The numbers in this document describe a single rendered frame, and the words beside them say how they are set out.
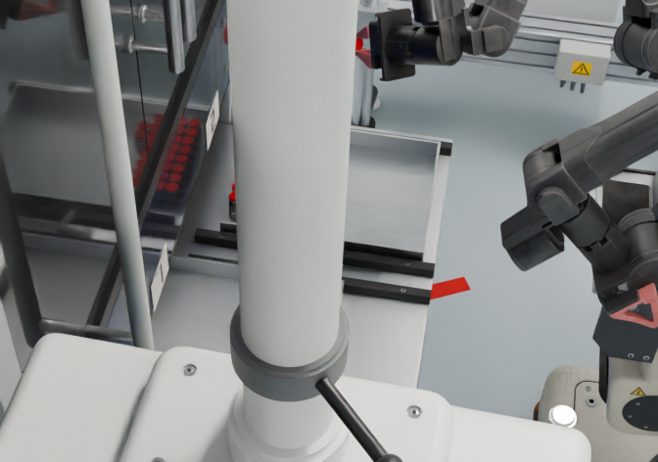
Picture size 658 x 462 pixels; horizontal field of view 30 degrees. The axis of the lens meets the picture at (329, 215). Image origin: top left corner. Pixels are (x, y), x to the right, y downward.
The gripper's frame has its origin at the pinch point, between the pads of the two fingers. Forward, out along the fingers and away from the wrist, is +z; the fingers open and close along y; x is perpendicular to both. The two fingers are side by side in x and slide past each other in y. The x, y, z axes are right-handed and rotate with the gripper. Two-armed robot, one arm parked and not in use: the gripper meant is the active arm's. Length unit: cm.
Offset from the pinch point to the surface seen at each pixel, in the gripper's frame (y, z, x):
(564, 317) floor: -83, 43, -104
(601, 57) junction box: -18, 35, -112
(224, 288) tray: -37.3, 16.2, 18.1
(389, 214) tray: -30.9, 7.9, -11.9
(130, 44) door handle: 6.4, -11.2, 47.8
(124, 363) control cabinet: -17, -49, 77
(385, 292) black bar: -39.7, -2.3, 0.1
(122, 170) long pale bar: -4, -32, 64
